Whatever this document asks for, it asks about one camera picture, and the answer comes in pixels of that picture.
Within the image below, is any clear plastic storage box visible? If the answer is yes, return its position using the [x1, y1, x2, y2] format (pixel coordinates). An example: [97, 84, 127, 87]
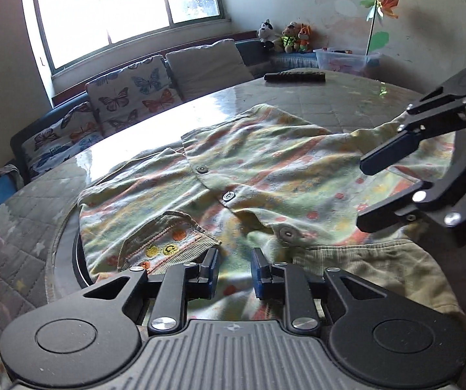
[313, 47, 383, 77]

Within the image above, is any blue sofa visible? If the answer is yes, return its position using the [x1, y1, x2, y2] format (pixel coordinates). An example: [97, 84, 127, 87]
[9, 28, 319, 185]

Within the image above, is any butterfly print cushion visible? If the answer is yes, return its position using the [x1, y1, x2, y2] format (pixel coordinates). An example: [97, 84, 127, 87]
[21, 101, 104, 180]
[85, 54, 177, 131]

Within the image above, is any colourful paper pinwheel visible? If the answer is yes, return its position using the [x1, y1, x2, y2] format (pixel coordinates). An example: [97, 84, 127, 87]
[359, 0, 399, 55]

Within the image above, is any patterned yellow child's shirt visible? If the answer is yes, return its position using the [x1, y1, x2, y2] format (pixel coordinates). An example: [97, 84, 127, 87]
[78, 103, 466, 322]

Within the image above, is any orange fox plush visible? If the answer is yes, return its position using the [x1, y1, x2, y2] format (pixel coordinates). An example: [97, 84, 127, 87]
[297, 23, 314, 53]

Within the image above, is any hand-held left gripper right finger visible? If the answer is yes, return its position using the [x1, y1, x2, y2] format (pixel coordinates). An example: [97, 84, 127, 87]
[251, 247, 385, 337]

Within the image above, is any black remote control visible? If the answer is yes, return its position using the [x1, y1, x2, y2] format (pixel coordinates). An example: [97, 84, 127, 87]
[264, 71, 326, 84]

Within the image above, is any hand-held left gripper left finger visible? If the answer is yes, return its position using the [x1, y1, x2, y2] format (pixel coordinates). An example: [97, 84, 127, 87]
[82, 247, 221, 336]

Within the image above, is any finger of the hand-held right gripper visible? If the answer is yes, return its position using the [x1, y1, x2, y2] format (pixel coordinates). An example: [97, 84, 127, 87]
[360, 81, 466, 176]
[356, 181, 466, 237]

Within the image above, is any black and white cow plush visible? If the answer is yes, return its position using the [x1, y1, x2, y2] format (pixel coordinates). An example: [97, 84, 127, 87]
[257, 19, 276, 48]

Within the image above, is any grey cloth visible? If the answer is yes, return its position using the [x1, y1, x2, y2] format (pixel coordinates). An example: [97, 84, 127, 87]
[0, 164, 25, 191]

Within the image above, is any window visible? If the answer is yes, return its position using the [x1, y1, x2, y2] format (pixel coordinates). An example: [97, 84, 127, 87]
[21, 0, 234, 74]

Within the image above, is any brown bear plush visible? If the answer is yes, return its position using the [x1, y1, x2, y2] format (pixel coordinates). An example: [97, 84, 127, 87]
[276, 22, 299, 53]

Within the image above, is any beige cushion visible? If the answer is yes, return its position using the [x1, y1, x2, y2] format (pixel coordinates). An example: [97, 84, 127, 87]
[165, 39, 255, 101]

